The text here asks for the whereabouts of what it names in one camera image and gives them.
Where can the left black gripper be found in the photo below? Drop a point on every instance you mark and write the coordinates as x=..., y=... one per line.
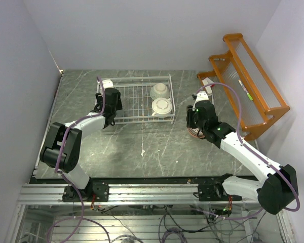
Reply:
x=99, y=97

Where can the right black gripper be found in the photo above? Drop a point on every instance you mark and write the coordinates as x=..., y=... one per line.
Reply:
x=189, y=117

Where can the beige patterned bowl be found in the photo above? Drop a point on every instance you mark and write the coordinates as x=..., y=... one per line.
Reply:
x=196, y=133

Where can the white wire dish rack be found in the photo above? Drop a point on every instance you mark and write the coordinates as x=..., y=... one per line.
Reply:
x=137, y=102

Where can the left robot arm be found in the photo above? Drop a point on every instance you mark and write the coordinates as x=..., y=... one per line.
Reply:
x=61, y=148

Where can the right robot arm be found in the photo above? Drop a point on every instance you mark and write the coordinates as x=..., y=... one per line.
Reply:
x=275, y=186

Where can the orange wooden shelf rack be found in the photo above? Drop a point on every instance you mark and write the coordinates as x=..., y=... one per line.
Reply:
x=239, y=62

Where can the white red small box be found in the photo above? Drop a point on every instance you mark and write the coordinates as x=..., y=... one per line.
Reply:
x=209, y=82

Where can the green patterned bowl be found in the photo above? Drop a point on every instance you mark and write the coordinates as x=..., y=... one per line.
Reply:
x=159, y=90

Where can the marker pen on shelf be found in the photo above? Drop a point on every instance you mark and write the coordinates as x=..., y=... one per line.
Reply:
x=245, y=90

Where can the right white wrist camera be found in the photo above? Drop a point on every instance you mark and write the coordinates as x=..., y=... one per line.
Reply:
x=201, y=96

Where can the white handled bowl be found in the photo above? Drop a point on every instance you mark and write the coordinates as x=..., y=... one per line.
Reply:
x=161, y=106

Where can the aluminium mounting rail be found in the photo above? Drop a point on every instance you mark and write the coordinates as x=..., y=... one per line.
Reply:
x=118, y=194

